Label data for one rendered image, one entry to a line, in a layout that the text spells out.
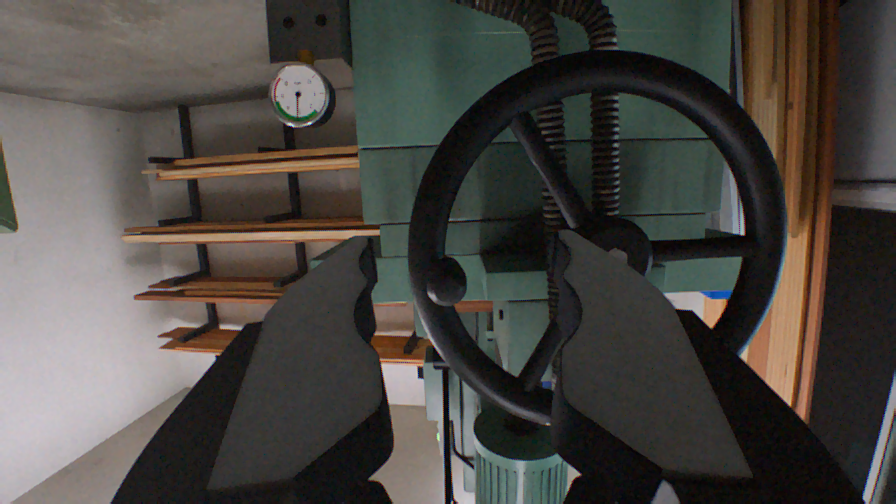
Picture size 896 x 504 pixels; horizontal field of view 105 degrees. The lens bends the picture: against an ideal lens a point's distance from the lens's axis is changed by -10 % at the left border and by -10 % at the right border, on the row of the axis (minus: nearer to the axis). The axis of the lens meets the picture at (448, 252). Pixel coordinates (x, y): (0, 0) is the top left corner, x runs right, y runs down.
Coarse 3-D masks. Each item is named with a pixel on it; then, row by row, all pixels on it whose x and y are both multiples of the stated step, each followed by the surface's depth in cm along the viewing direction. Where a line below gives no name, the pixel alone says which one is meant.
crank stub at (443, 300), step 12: (444, 264) 23; (456, 264) 23; (432, 276) 22; (444, 276) 22; (456, 276) 22; (432, 288) 22; (444, 288) 22; (456, 288) 22; (444, 300) 22; (456, 300) 22
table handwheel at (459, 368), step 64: (576, 64) 25; (640, 64) 24; (512, 128) 26; (704, 128) 26; (448, 192) 26; (576, 192) 27; (768, 192) 26; (640, 256) 26; (704, 256) 28; (768, 256) 27; (448, 320) 28; (512, 384) 29
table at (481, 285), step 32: (320, 256) 48; (480, 256) 45; (512, 256) 44; (544, 256) 43; (384, 288) 47; (480, 288) 47; (512, 288) 37; (544, 288) 37; (672, 288) 47; (704, 288) 47
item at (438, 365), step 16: (432, 352) 79; (448, 368) 79; (448, 384) 79; (448, 400) 77; (448, 416) 76; (448, 432) 75; (448, 448) 74; (448, 464) 72; (448, 480) 71; (448, 496) 70
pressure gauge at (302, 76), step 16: (288, 64) 36; (304, 64) 36; (272, 80) 37; (288, 80) 37; (304, 80) 37; (320, 80) 37; (272, 96) 37; (288, 96) 37; (304, 96) 37; (320, 96) 37; (288, 112) 37; (304, 112) 37; (320, 112) 37; (304, 128) 40
